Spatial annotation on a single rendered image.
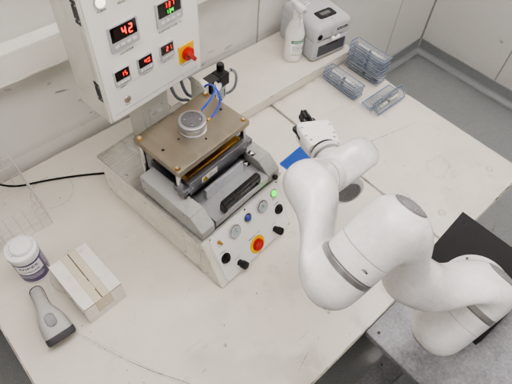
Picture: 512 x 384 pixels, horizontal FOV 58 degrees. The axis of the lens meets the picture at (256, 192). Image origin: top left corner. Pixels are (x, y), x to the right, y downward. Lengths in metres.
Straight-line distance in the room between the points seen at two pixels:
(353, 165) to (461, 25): 2.54
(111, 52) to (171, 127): 0.27
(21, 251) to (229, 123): 0.67
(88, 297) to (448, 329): 0.90
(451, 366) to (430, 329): 0.41
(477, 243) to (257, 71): 1.09
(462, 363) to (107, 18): 1.27
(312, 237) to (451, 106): 2.66
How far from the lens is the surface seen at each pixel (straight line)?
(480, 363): 1.51
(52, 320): 1.38
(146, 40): 1.22
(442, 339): 1.06
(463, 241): 1.46
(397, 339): 1.44
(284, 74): 1.98
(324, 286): 0.74
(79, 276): 1.39
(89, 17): 1.09
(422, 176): 1.79
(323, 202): 0.77
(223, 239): 1.33
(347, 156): 1.05
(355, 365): 2.18
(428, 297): 0.88
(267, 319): 1.38
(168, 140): 1.27
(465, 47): 3.54
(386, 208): 0.72
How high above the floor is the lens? 2.03
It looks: 53 degrees down
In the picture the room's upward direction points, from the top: 5 degrees clockwise
